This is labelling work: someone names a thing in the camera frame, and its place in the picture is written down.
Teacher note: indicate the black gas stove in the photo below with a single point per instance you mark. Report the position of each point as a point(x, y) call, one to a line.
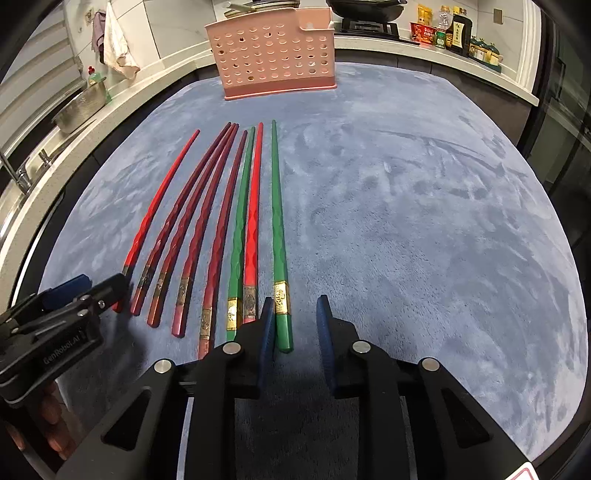
point(369, 28)

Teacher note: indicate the purple hanging cloth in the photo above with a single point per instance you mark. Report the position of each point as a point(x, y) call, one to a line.
point(98, 34)

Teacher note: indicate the bright red chopstick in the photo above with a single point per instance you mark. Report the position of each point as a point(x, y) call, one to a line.
point(253, 221)
point(159, 194)

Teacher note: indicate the clear plastic bottle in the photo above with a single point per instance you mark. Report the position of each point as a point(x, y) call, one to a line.
point(444, 17)

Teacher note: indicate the small chrome sink tap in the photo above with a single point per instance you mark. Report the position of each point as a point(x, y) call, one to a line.
point(45, 160)

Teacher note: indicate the window blind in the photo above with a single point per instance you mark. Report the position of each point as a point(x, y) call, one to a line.
point(32, 64)

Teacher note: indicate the green dish soap bottle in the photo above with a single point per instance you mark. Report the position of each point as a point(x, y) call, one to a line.
point(95, 76)

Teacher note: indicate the person's left hand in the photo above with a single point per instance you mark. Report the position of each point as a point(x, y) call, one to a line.
point(48, 429)

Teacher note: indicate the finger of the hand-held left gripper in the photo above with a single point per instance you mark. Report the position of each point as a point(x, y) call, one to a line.
point(108, 290)
point(64, 291)

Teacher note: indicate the red seasoning packet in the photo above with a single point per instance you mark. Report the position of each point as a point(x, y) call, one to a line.
point(423, 33)

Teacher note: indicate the wall socket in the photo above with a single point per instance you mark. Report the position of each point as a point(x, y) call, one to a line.
point(497, 16)

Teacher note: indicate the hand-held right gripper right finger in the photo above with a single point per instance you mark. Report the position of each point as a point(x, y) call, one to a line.
point(326, 344)

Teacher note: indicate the dark soy sauce bottle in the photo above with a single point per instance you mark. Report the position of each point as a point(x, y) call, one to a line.
point(459, 30)

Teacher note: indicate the pink perforated utensil holder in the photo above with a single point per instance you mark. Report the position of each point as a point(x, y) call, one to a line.
point(272, 55)

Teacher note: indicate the black wok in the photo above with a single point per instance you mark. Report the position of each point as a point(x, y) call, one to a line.
point(364, 8)

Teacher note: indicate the group of small seasoning jars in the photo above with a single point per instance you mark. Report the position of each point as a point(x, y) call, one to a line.
point(487, 53)

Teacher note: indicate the white hanging towel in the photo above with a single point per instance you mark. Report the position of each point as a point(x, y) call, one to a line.
point(116, 46)

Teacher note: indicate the dark red chopstick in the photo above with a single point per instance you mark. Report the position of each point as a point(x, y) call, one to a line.
point(203, 221)
point(187, 217)
point(221, 221)
point(184, 194)

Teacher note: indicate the yellow seasoning packet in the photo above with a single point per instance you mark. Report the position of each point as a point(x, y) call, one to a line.
point(425, 14)

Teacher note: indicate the chrome sink faucet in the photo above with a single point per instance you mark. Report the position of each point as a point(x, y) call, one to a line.
point(16, 177)

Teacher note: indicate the steel pan with glass lid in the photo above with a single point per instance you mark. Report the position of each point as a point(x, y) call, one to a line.
point(263, 5)

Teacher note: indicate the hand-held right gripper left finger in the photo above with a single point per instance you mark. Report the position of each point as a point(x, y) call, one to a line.
point(265, 344)

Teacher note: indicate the green chopstick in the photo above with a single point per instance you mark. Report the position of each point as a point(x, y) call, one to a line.
point(241, 217)
point(278, 221)

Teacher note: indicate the green label sauce bottle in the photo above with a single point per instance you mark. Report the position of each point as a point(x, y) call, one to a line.
point(441, 39)

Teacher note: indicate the blue plush table cloth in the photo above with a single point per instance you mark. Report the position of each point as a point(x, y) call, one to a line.
point(406, 207)

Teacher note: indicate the steel colander basin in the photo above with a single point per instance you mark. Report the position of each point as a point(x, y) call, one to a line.
point(78, 108)

